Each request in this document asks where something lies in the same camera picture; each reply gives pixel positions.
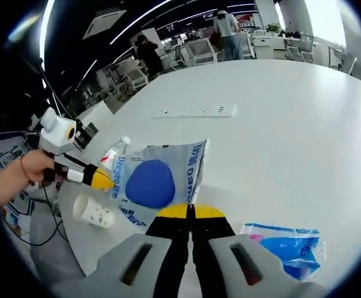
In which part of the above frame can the person's left hand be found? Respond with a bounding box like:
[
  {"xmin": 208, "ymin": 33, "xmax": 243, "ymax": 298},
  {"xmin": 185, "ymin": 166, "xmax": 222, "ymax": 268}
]
[{"xmin": 19, "ymin": 150, "xmax": 58, "ymax": 187}]

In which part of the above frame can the blue plastic tissue packet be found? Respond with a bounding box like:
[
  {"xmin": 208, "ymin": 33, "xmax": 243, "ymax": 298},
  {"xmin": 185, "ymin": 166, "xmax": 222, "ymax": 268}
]
[{"xmin": 238, "ymin": 222, "xmax": 328, "ymax": 282}]

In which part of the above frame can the grey mesh office chair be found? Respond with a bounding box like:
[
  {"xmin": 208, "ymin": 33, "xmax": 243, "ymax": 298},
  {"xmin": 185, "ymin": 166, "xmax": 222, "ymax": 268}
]
[{"xmin": 283, "ymin": 35, "xmax": 314, "ymax": 63}]

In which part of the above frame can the narrow bright window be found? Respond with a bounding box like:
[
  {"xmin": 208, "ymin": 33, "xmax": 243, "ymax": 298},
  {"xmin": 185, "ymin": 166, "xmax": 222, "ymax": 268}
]
[{"xmin": 304, "ymin": 0, "xmax": 349, "ymax": 48}]

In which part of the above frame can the white frame chair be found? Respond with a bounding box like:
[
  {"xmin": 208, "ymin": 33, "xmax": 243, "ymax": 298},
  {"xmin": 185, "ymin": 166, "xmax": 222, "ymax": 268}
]
[{"xmin": 184, "ymin": 39, "xmax": 219, "ymax": 66}]

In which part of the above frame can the metal frame desk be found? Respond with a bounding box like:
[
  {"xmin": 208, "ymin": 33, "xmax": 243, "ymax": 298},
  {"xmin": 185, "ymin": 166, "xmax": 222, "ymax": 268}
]
[{"xmin": 327, "ymin": 45, "xmax": 359, "ymax": 76}]

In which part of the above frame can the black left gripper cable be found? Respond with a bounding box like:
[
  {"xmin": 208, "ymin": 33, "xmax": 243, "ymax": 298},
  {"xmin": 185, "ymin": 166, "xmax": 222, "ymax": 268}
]
[{"xmin": 15, "ymin": 182, "xmax": 69, "ymax": 246}]

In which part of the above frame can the printed paper cup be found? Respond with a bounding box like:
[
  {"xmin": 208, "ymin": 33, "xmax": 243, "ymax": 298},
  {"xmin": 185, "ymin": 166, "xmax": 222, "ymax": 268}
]
[{"xmin": 71, "ymin": 192, "xmax": 115, "ymax": 228}]

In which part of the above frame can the green potted plant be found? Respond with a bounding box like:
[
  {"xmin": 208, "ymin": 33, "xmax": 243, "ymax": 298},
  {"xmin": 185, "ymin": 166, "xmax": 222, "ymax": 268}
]
[{"xmin": 265, "ymin": 20, "xmax": 283, "ymax": 34}]

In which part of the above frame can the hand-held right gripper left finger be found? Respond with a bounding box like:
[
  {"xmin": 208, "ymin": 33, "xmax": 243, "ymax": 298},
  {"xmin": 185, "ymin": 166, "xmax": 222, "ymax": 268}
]
[{"xmin": 84, "ymin": 203, "xmax": 190, "ymax": 298}]

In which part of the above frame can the grey packet with blue disc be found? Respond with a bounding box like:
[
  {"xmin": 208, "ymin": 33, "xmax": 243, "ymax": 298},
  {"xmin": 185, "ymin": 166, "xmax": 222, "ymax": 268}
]
[{"xmin": 110, "ymin": 138, "xmax": 212, "ymax": 231}]

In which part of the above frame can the red string bracelet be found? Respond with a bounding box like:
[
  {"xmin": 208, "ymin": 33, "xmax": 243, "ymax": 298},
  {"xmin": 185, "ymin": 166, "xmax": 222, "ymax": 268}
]
[{"xmin": 19, "ymin": 154, "xmax": 36, "ymax": 186}]

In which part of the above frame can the plastic bottle red label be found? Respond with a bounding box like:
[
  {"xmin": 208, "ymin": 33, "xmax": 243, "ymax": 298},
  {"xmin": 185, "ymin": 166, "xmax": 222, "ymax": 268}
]
[{"xmin": 101, "ymin": 135, "xmax": 132, "ymax": 171}]

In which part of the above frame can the white table socket panel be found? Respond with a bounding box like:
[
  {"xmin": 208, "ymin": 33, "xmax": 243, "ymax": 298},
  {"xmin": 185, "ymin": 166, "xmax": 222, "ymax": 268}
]
[{"xmin": 151, "ymin": 104, "xmax": 238, "ymax": 120}]

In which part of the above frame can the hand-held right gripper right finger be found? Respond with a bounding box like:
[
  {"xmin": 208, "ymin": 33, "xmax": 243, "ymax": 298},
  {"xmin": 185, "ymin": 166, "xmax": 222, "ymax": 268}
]
[{"xmin": 191, "ymin": 204, "xmax": 302, "ymax": 298}]

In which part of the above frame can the ceiling air conditioner unit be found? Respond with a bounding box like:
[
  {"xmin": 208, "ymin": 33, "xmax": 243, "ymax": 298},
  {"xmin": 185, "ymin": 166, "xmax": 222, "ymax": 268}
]
[{"xmin": 82, "ymin": 8, "xmax": 128, "ymax": 40}]

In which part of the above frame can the white table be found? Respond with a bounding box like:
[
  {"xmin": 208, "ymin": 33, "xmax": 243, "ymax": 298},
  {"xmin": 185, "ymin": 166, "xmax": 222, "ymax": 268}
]
[{"xmin": 58, "ymin": 58, "xmax": 361, "ymax": 298}]

